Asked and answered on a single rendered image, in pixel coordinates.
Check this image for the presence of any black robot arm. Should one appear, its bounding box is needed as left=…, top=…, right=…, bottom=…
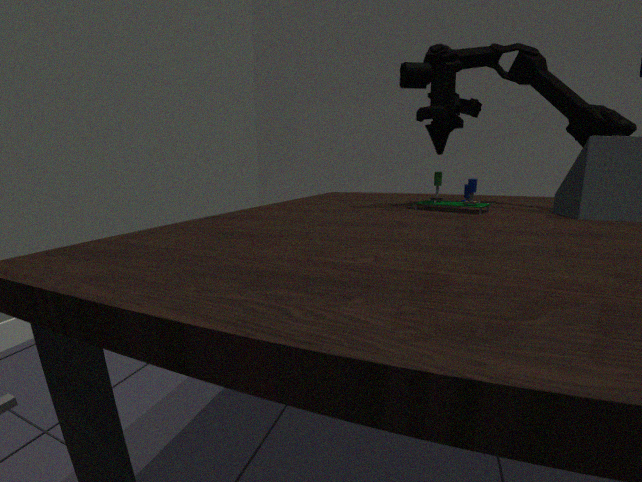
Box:
left=400, top=43, right=637, bottom=147

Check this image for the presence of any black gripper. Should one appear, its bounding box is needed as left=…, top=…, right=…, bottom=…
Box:
left=417, top=86, right=464, bottom=155

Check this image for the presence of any green circuit board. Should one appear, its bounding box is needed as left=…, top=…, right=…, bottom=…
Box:
left=414, top=171, right=491, bottom=215

